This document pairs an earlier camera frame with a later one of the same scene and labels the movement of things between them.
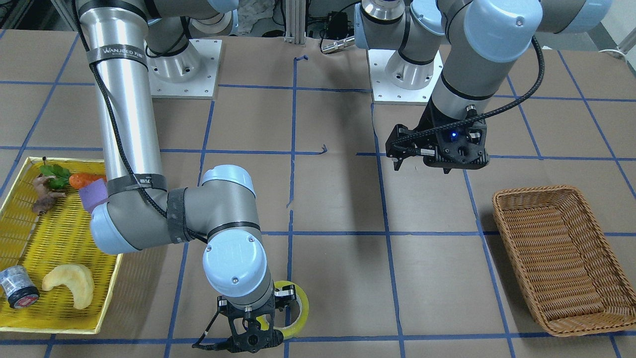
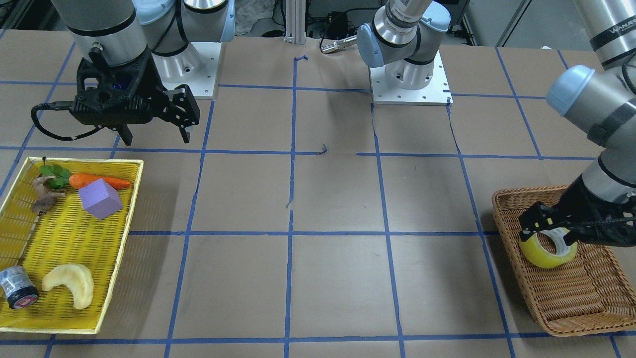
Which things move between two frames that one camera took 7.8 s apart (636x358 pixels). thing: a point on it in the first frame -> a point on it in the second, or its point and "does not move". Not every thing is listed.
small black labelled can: [20, 289] does not move
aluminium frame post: [295, 22] does not move
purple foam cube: [94, 194] does not move
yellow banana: [78, 278] does not move
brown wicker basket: [575, 278] does not move
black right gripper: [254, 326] -> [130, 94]
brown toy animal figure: [44, 195] does not move
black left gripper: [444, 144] -> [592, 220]
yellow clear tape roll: [297, 326] -> [532, 249]
